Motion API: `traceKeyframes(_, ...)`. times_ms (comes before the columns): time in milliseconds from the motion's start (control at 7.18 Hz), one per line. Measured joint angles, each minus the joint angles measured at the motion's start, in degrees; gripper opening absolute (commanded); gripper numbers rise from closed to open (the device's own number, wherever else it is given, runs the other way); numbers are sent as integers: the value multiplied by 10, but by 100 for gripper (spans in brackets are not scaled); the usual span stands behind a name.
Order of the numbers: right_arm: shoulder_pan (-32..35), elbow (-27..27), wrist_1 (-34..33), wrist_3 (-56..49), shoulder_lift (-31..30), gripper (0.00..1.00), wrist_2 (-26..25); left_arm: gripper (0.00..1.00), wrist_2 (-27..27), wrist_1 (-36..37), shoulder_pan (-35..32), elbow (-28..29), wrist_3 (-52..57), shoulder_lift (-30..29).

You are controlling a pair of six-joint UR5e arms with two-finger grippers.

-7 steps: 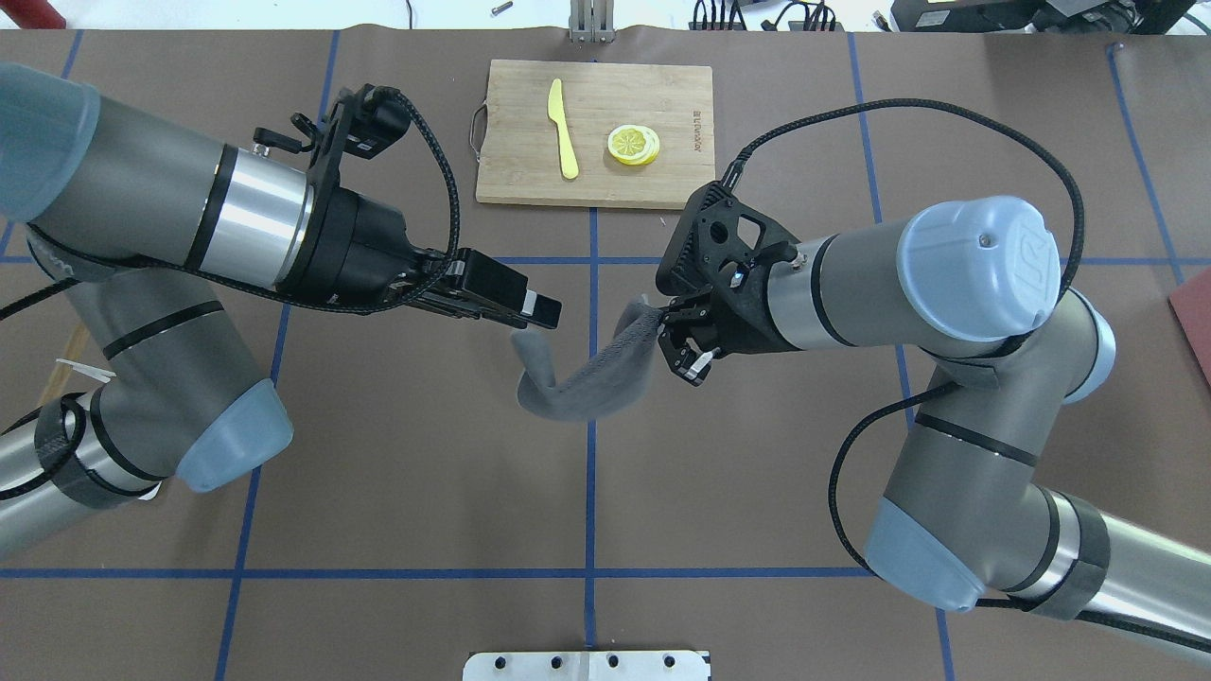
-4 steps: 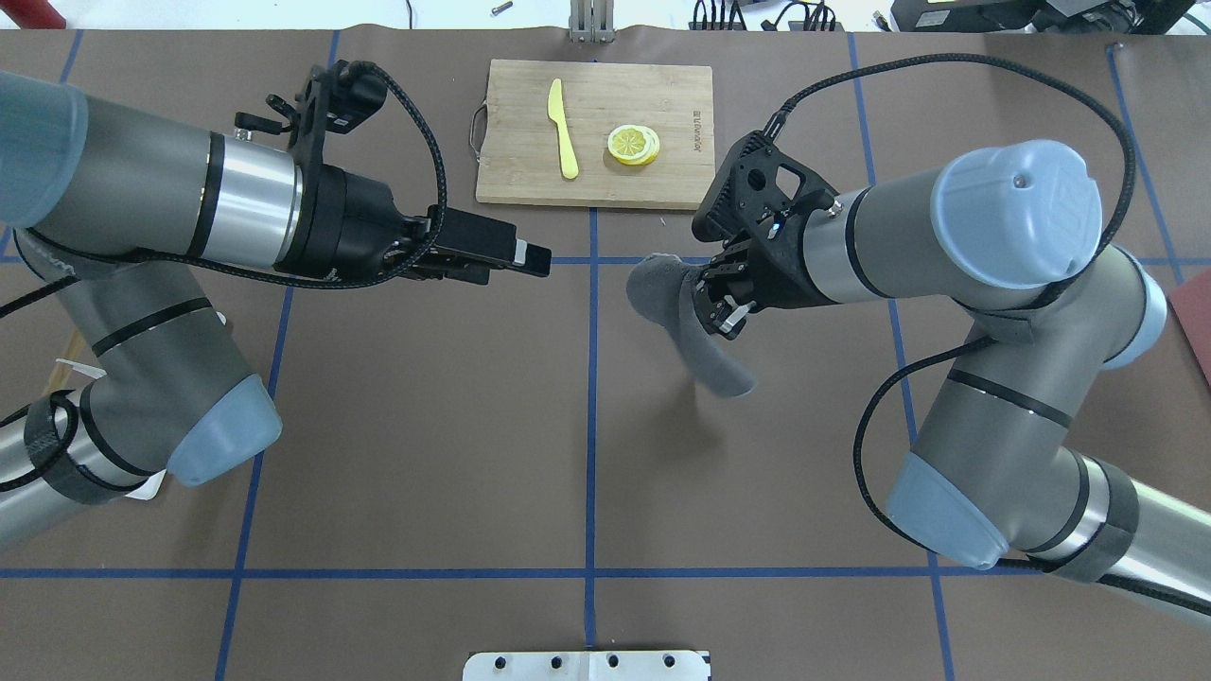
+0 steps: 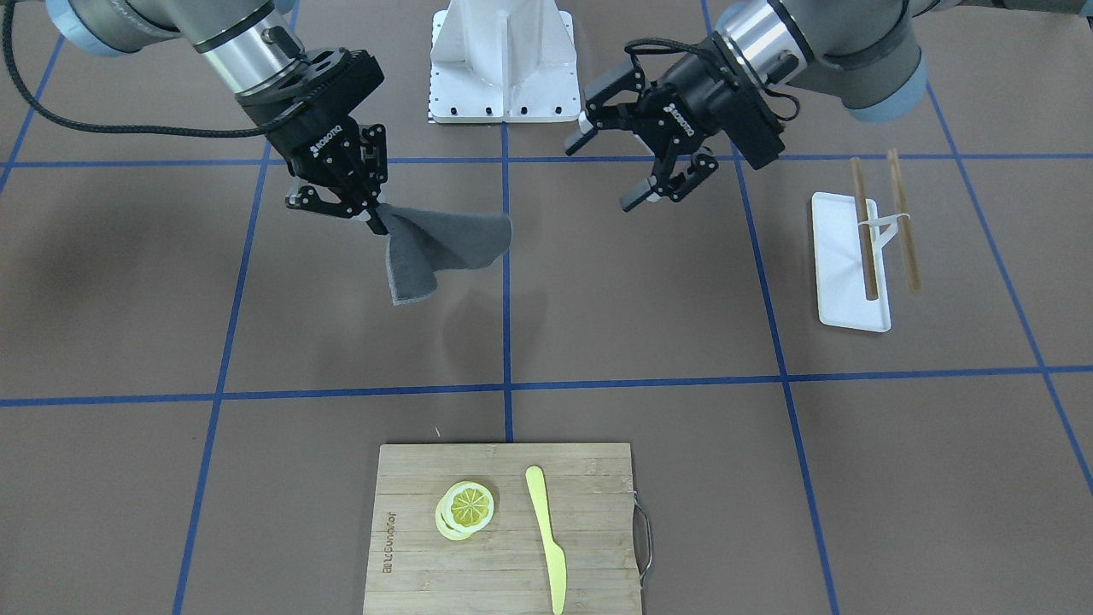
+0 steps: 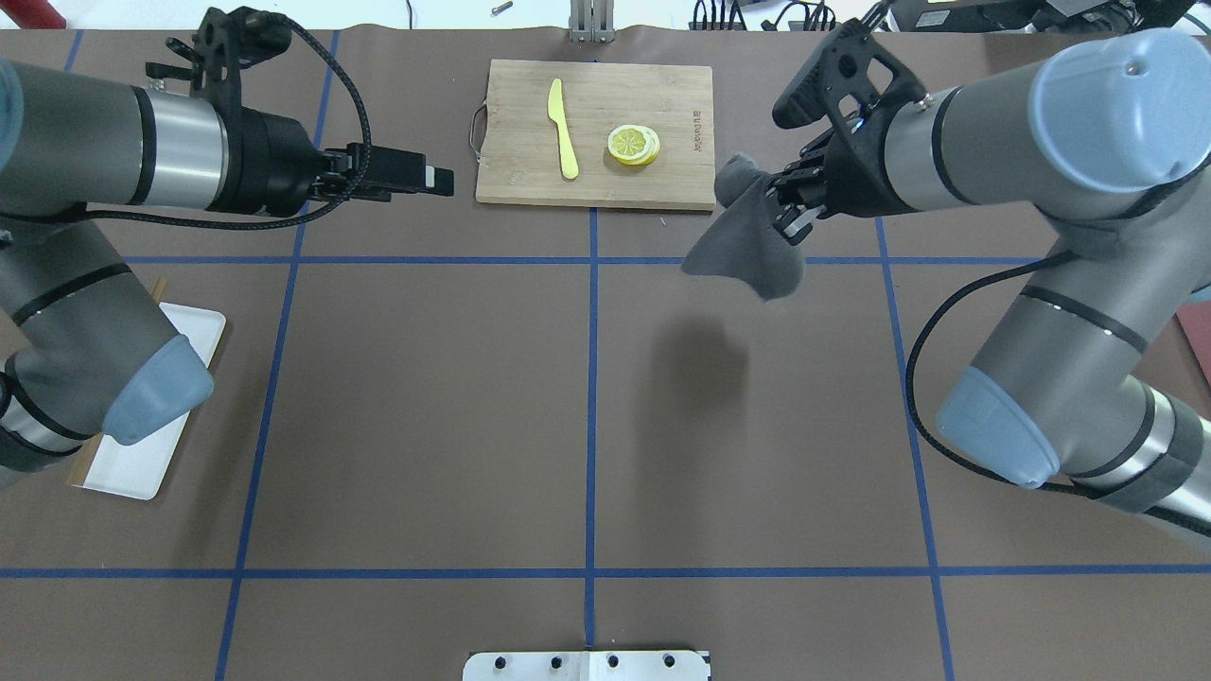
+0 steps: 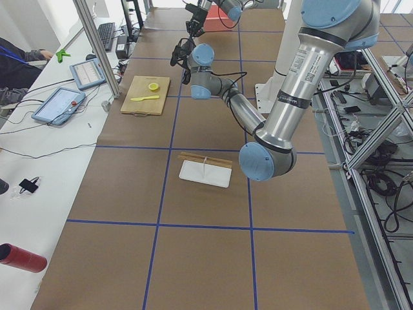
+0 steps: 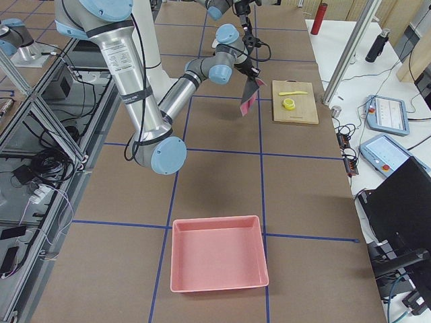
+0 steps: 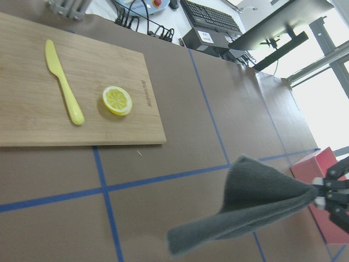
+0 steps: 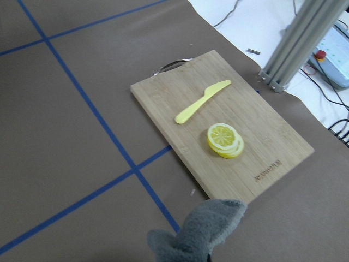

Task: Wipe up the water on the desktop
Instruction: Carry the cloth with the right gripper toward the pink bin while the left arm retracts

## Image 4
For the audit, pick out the grey cloth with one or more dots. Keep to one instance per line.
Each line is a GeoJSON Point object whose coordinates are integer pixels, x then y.
{"type": "Point", "coordinates": [743, 243]}

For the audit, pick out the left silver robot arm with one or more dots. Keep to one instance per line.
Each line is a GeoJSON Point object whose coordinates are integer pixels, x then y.
{"type": "Point", "coordinates": [101, 357]}

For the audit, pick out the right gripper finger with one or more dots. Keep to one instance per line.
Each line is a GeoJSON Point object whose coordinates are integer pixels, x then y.
{"type": "Point", "coordinates": [794, 222]}

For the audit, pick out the yellow plastic knife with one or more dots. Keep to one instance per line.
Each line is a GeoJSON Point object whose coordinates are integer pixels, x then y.
{"type": "Point", "coordinates": [568, 161]}

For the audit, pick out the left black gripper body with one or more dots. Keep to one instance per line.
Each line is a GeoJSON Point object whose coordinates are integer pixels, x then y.
{"type": "Point", "coordinates": [268, 161]}

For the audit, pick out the yellow lemon slices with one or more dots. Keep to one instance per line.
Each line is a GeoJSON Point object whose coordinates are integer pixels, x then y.
{"type": "Point", "coordinates": [633, 145]}

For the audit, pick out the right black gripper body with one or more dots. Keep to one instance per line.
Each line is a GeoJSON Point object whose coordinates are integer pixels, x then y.
{"type": "Point", "coordinates": [859, 173]}

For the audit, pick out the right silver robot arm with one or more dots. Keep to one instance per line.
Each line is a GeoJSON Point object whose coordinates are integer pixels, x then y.
{"type": "Point", "coordinates": [1026, 377]}

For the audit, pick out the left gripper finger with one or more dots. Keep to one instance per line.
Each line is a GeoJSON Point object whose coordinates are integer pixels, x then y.
{"type": "Point", "coordinates": [397, 171]}

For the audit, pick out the bamboo cutting board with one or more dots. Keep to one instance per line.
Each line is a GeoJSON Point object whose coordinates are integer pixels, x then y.
{"type": "Point", "coordinates": [519, 154]}

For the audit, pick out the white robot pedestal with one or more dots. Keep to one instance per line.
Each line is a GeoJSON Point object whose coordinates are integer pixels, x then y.
{"type": "Point", "coordinates": [589, 665]}

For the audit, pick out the white rectangular plate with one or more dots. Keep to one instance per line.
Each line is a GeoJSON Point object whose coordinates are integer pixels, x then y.
{"type": "Point", "coordinates": [138, 471]}

